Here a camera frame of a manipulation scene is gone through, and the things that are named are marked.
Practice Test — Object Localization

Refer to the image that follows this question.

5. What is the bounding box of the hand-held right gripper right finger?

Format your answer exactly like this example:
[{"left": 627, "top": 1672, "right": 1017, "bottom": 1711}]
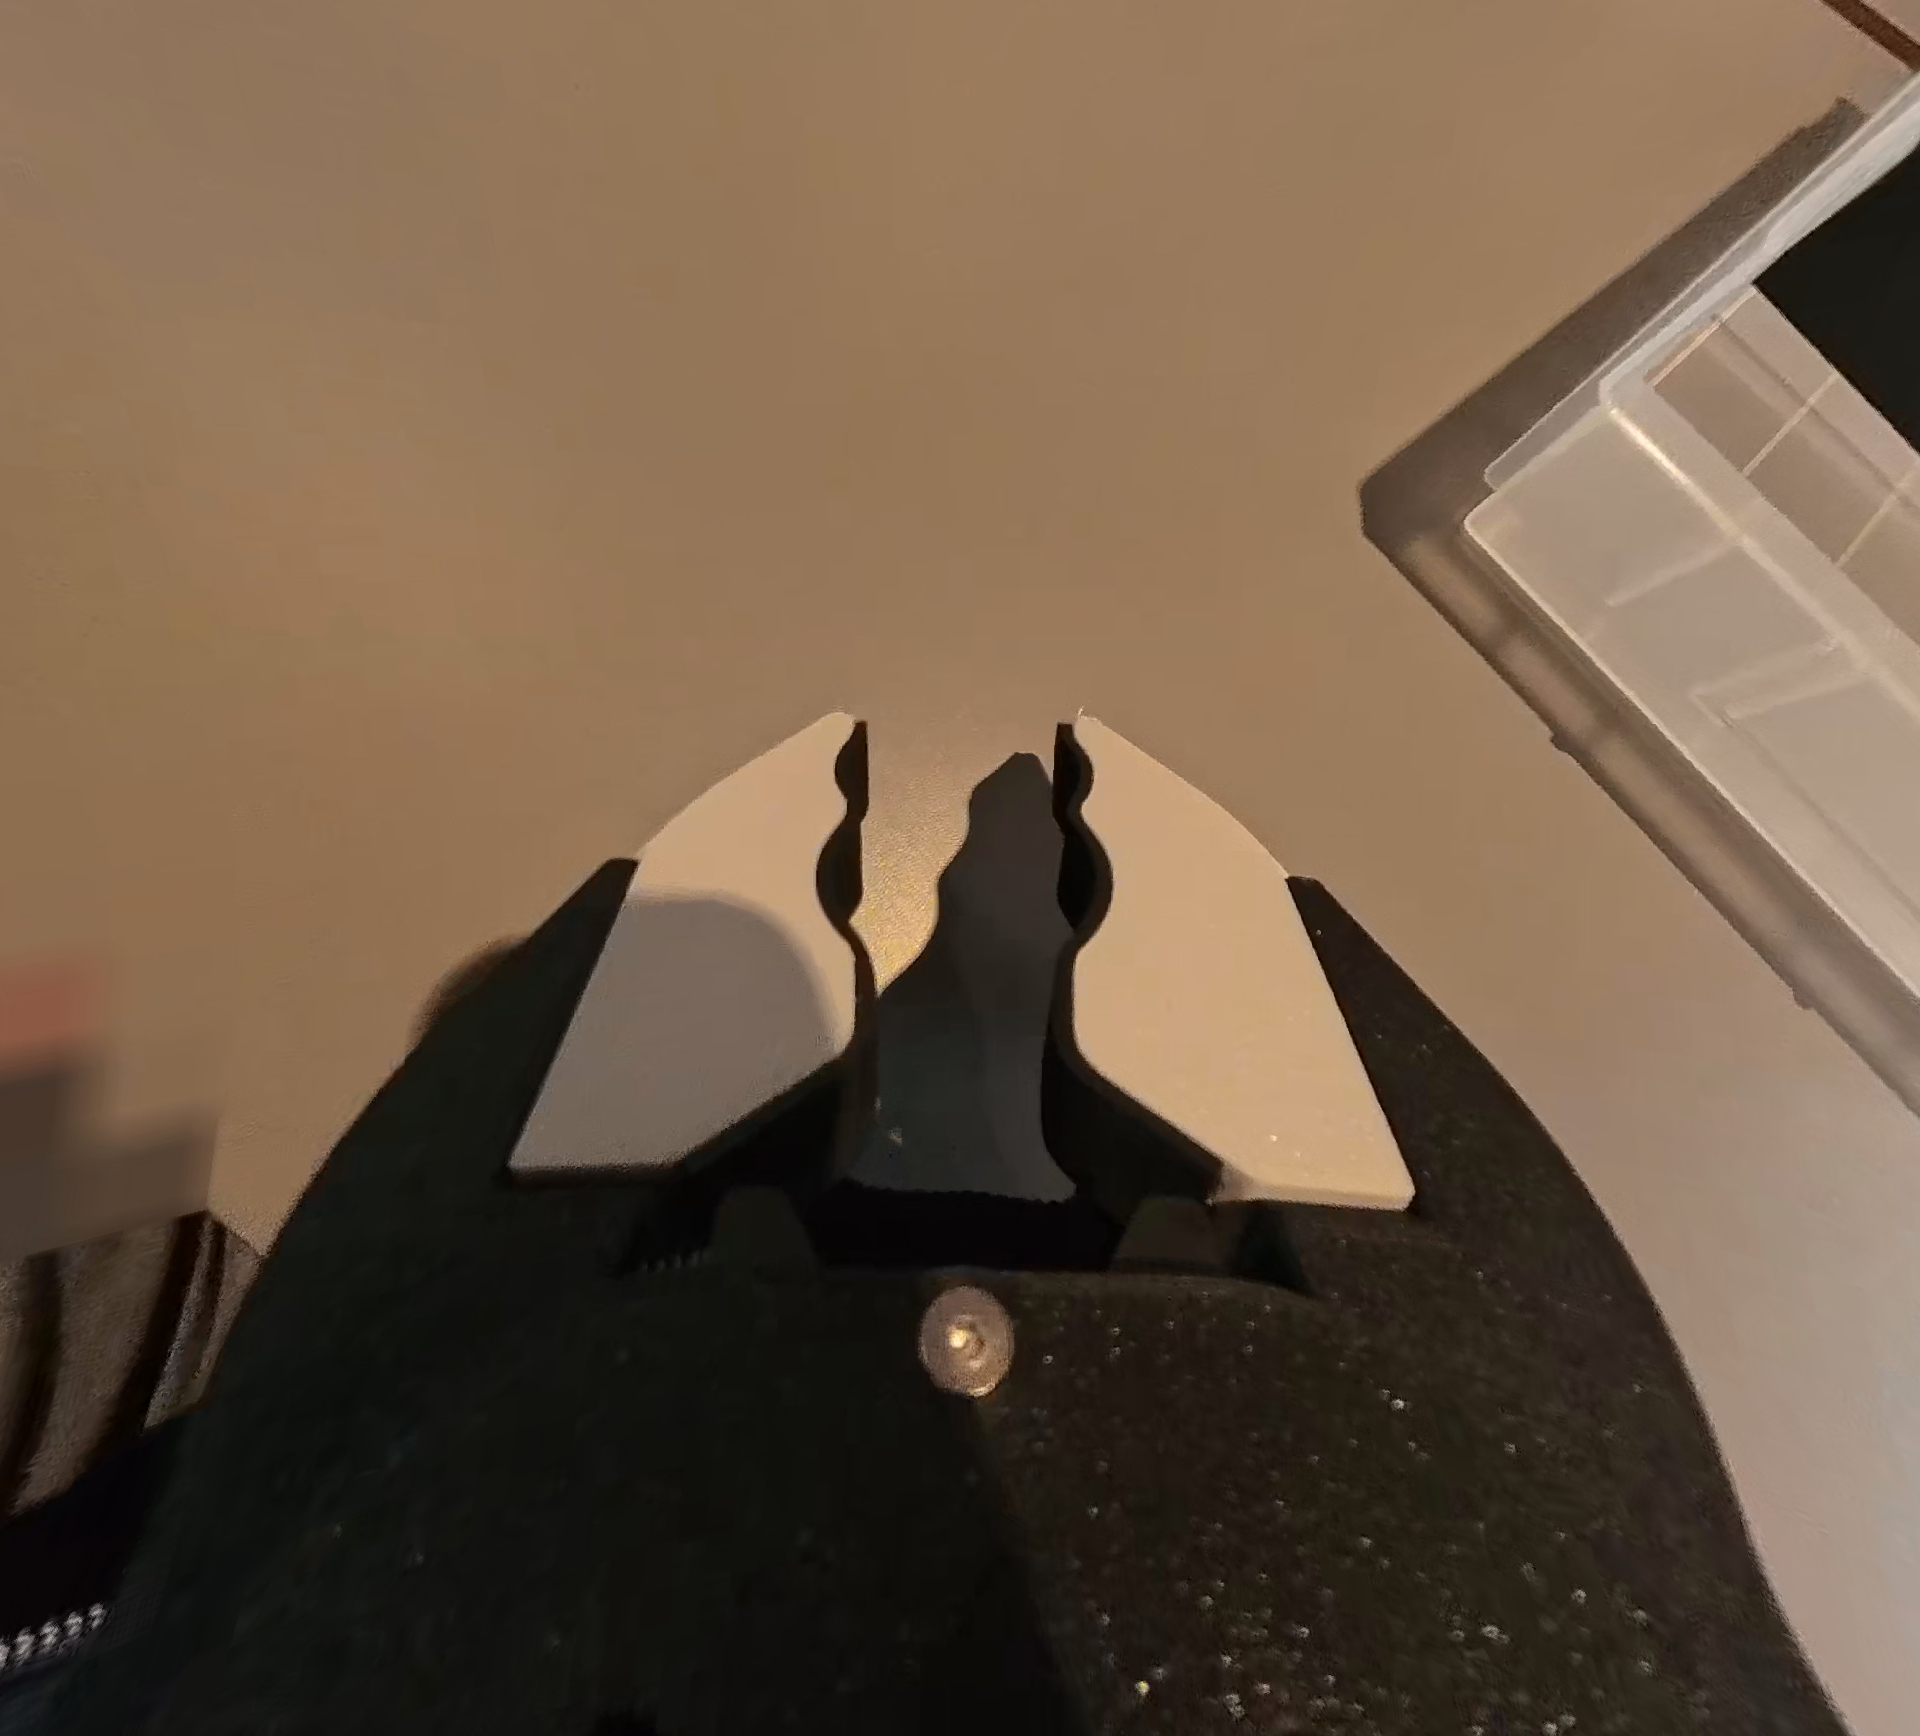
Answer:
[{"left": 1050, "top": 709, "right": 1415, "bottom": 1214}]

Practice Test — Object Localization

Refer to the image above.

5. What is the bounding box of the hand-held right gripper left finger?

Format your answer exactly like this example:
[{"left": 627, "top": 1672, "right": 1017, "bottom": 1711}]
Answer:
[{"left": 510, "top": 709, "right": 878, "bottom": 1184}]

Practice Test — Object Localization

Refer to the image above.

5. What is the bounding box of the clear plastic bin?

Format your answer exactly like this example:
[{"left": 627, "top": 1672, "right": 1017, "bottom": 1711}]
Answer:
[{"left": 1463, "top": 72, "right": 1920, "bottom": 1107}]

